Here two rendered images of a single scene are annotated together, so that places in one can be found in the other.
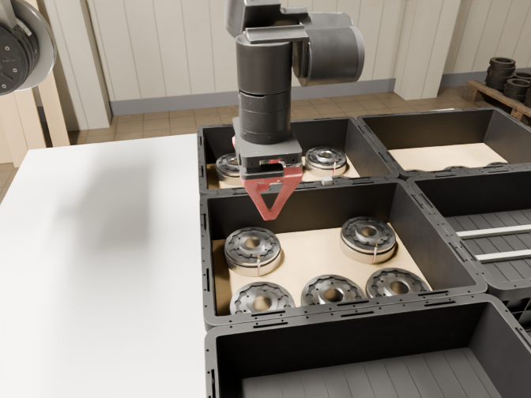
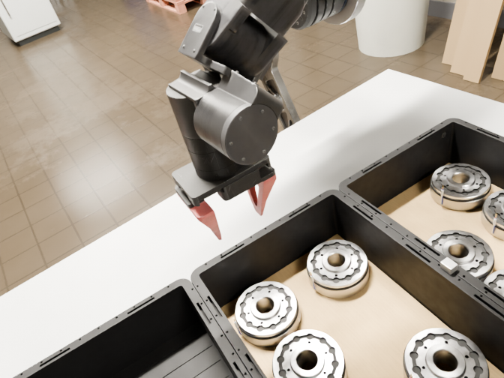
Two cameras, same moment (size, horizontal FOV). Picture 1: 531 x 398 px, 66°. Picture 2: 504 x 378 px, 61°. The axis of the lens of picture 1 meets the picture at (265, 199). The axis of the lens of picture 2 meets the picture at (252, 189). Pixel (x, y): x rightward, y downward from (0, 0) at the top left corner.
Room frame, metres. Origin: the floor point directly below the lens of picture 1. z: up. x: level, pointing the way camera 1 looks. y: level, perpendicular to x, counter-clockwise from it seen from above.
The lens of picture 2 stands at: (0.37, -0.40, 1.44)
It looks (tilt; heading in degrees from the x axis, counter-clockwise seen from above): 39 degrees down; 78
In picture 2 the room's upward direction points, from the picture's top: 16 degrees counter-clockwise
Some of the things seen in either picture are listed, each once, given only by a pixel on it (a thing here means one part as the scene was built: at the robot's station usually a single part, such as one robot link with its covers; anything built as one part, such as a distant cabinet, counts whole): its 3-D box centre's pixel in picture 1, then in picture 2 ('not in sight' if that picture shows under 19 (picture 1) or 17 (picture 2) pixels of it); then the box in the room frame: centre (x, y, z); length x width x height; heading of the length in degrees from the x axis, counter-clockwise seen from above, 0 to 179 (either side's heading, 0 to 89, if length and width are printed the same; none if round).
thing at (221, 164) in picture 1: (236, 163); (460, 181); (0.86, 0.07, 0.86); 0.10 x 0.10 x 0.01
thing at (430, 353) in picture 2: (368, 231); (445, 361); (0.60, -0.20, 0.86); 0.05 x 0.05 x 0.01
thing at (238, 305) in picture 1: (262, 306); (265, 307); (0.42, 0.00, 0.86); 0.10 x 0.10 x 0.01
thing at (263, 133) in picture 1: (265, 118); (215, 151); (0.42, 0.00, 1.17); 0.10 x 0.07 x 0.07; 9
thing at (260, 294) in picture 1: (262, 304); (265, 306); (0.42, 0.00, 0.86); 0.05 x 0.05 x 0.01
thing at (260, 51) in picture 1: (269, 62); (202, 106); (0.43, 0.00, 1.23); 0.07 x 0.06 x 0.07; 103
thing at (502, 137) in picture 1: (450, 159); not in sight; (0.87, -0.45, 0.87); 0.40 x 0.30 x 0.11; 99
